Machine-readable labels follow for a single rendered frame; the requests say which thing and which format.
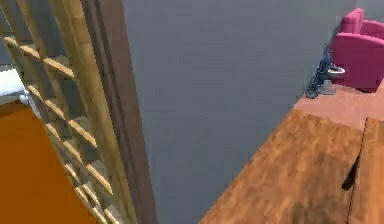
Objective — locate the brown wooden room door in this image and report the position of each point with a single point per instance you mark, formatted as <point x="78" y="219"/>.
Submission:
<point x="293" y="166"/>

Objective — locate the white round bowl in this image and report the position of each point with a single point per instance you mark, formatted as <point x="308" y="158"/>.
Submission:
<point x="336" y="71"/>

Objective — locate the pink armchair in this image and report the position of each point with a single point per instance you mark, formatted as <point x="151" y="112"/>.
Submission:
<point x="358" y="56"/>

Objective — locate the wooden lattice room door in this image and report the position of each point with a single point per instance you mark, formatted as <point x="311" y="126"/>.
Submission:
<point x="96" y="100"/>

